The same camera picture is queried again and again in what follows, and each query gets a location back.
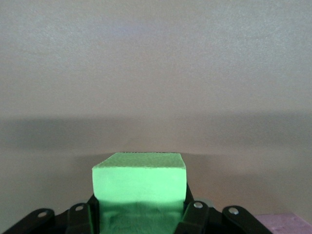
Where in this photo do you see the brown paper table cover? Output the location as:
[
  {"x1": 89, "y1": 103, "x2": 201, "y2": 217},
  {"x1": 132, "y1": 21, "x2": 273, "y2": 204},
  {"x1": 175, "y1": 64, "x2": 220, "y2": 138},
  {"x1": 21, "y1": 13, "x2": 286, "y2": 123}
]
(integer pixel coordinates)
[{"x1": 0, "y1": 0, "x2": 312, "y2": 234}]

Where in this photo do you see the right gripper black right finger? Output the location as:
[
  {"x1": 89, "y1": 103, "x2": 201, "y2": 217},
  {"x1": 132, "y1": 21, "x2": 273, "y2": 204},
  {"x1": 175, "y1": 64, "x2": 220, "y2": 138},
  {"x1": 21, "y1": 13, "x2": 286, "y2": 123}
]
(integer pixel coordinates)
[{"x1": 175, "y1": 183, "x2": 215, "y2": 234}]

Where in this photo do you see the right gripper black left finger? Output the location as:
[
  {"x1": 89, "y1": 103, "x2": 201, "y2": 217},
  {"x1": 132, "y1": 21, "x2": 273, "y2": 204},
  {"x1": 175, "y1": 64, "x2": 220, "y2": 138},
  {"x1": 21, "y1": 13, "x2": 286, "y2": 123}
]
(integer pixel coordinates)
[{"x1": 65, "y1": 194, "x2": 100, "y2": 234}]

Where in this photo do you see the green foam cube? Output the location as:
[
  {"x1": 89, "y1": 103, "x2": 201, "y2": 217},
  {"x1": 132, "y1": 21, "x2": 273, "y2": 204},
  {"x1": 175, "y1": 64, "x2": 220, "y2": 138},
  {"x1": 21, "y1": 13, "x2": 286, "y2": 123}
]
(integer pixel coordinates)
[{"x1": 92, "y1": 152, "x2": 188, "y2": 234}]

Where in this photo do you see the pink foam cube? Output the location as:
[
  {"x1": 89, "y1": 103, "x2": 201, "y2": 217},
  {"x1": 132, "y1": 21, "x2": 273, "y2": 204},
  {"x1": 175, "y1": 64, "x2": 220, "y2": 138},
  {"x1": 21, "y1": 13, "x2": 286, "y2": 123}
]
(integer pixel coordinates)
[{"x1": 254, "y1": 212, "x2": 312, "y2": 234}]

